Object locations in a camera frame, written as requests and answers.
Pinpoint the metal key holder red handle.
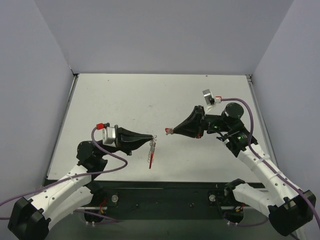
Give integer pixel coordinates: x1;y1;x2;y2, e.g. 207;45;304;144
147;135;157;170

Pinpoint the small key red cap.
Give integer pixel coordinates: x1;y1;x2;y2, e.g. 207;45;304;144
164;127;174;135

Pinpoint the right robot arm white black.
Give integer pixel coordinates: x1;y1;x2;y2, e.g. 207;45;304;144
165;98;320;236

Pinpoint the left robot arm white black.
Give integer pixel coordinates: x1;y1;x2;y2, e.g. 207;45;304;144
7;123;154;240

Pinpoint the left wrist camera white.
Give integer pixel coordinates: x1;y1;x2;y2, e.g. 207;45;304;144
102;126;117;146

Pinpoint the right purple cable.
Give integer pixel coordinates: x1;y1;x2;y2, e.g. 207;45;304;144
214;96;320;240

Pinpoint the purple cable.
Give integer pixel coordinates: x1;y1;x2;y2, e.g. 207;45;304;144
214;96;320;240
0;122;129;225

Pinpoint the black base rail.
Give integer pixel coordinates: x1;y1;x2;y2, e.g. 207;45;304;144
84;181;242;221

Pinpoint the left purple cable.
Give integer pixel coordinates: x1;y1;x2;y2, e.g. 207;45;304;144
0;122;129;225

